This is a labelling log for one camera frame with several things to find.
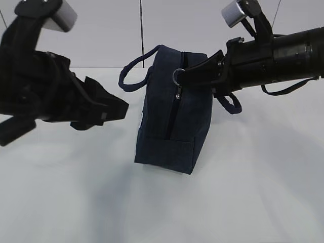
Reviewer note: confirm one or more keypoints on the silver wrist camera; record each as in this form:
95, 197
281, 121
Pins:
63, 20
251, 16

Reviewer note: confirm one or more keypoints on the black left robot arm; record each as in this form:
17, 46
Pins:
38, 85

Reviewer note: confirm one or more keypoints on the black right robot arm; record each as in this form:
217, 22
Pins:
297, 56

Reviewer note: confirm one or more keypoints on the dark navy fabric lunch bag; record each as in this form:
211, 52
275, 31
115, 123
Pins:
175, 120

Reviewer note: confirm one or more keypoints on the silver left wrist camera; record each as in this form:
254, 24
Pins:
63, 20

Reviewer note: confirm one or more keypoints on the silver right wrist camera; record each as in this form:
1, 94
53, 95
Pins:
251, 16

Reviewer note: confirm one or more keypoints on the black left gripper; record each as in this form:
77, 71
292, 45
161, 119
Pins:
39, 85

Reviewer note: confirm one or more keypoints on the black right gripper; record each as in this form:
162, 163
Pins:
244, 65

